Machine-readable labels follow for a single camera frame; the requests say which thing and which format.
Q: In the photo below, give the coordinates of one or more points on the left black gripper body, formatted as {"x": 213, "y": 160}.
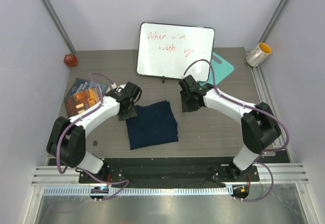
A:
{"x": 131, "y": 102}

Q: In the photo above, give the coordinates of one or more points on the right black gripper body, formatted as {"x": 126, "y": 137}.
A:
{"x": 187, "y": 104}

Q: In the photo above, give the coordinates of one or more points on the dark blue t shirt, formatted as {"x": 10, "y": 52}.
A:
{"x": 154, "y": 124}

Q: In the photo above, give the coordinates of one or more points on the blue nineteen eighty-four book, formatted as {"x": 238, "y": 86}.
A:
{"x": 81, "y": 84}

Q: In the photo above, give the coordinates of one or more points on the white whiteboard with red writing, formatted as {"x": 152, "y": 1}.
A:
{"x": 169, "y": 51}

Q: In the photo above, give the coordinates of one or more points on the dark orange cover book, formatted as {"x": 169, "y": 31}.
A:
{"x": 81, "y": 101}

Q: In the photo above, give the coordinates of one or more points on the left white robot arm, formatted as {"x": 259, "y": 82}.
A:
{"x": 67, "y": 141}

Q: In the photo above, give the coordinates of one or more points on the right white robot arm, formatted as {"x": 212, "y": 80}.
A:
{"x": 258, "y": 124}

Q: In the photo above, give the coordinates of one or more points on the red cube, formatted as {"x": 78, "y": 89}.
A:
{"x": 70, "y": 60}

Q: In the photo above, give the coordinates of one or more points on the white mug yellow inside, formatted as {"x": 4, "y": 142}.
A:
{"x": 258, "y": 54}

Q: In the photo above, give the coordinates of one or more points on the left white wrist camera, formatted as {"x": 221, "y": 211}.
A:
{"x": 113, "y": 87}

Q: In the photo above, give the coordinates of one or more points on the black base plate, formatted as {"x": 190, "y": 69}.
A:
{"x": 215, "y": 169}

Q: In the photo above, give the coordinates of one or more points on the aluminium rail frame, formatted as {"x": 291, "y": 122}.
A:
{"x": 202, "y": 133}

